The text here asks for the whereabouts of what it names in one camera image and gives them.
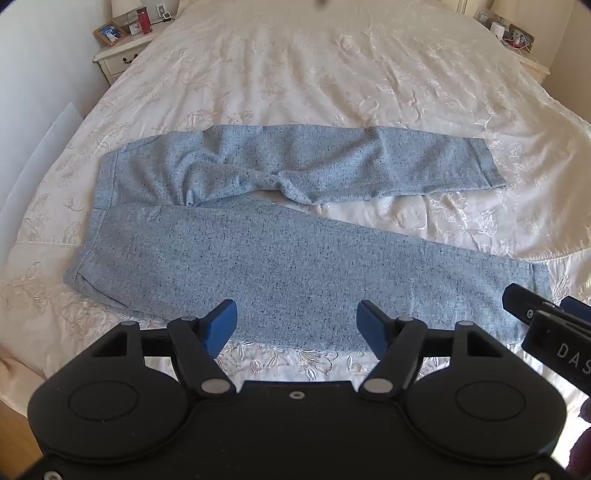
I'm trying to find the white table lamp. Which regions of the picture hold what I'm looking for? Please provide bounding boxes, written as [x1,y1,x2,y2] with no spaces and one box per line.
[112,0,141,21]

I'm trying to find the wooden photo frame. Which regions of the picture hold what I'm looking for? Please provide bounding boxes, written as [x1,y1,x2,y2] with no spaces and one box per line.
[93,21,130,47]

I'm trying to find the cream embroidered bedspread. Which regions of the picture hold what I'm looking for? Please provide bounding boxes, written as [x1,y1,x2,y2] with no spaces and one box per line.
[0,0,591,416]

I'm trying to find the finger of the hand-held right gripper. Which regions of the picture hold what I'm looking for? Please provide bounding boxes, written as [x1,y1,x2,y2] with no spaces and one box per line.
[558,296,591,330]
[503,284,561,324]

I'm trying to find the person's right forearm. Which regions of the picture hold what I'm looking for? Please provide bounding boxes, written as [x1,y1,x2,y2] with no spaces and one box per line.
[566,438,591,480]

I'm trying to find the cream bedside nightstand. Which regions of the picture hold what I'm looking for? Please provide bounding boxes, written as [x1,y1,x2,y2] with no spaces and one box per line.
[508,46,552,86]
[93,32,160,86]

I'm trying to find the light blue speckled pants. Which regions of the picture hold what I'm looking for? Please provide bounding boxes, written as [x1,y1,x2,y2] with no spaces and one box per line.
[62,124,552,356]

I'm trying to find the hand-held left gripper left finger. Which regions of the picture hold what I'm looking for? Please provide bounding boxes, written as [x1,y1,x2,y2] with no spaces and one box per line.
[83,299,238,400]

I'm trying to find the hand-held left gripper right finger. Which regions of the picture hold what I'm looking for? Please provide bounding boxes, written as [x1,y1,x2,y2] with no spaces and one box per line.
[356,299,511,400]

